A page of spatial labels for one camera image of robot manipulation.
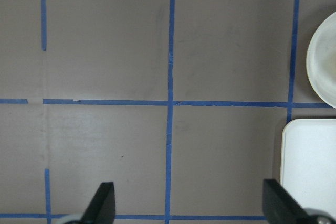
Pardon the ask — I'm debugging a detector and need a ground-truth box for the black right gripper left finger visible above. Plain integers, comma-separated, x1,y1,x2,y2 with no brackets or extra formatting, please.
81,182,116,224

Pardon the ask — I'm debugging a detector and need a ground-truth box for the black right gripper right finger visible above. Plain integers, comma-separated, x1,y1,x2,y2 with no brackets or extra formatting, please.
262,179,326,224

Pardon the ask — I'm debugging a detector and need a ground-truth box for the cream rectangular tray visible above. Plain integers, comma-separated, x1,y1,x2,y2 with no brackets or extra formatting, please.
280,119,335,217

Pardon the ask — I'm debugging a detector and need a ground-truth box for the cream round plate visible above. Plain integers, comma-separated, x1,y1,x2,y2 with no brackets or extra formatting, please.
306,13,335,108

